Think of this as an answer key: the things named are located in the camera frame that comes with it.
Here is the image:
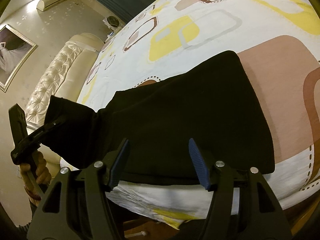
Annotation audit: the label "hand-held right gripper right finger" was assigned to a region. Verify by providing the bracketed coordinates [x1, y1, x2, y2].
[188, 137, 293, 240]

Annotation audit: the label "small white desk fan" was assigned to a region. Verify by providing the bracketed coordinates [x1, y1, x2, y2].
[103, 16, 121, 28]

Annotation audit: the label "white patterned bed sheet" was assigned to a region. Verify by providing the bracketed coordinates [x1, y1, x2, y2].
[75, 0, 320, 230]

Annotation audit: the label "black studded pants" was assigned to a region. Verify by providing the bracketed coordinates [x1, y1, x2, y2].
[40, 50, 275, 187]

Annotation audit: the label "person's left forearm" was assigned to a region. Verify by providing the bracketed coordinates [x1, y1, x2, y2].
[25, 198, 42, 229]

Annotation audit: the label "cream tufted headboard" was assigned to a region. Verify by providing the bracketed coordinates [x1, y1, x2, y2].
[12, 33, 104, 166]

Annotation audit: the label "framed wall picture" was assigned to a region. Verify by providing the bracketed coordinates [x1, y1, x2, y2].
[0, 24, 38, 92]

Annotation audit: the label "white wall air conditioner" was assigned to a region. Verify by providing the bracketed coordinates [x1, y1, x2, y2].
[37, 0, 66, 12]

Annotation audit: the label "person's left hand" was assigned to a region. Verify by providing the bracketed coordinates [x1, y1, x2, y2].
[19, 152, 52, 201]

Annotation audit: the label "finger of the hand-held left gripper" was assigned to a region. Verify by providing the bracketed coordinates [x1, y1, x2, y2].
[26, 116, 68, 145]

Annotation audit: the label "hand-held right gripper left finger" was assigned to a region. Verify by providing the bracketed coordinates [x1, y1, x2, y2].
[26, 137, 130, 240]

